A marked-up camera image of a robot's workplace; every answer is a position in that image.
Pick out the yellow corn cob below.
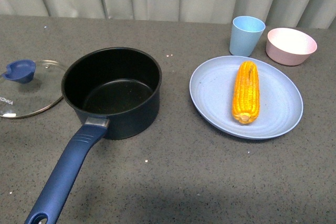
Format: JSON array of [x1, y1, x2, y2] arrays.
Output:
[[232, 61, 260, 124]]

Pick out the glass lid blue knob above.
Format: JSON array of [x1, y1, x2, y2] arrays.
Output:
[[1, 59, 67, 119]]

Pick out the light blue plate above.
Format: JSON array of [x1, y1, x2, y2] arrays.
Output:
[[190, 56, 303, 140]]

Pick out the dark blue saucepan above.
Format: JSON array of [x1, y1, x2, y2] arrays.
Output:
[[26, 48, 162, 223]]

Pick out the light blue plastic cup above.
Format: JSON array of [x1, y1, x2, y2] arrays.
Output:
[[229, 16, 266, 57]]

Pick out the pink bowl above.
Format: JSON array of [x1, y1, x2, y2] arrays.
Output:
[[266, 27, 318, 66]]

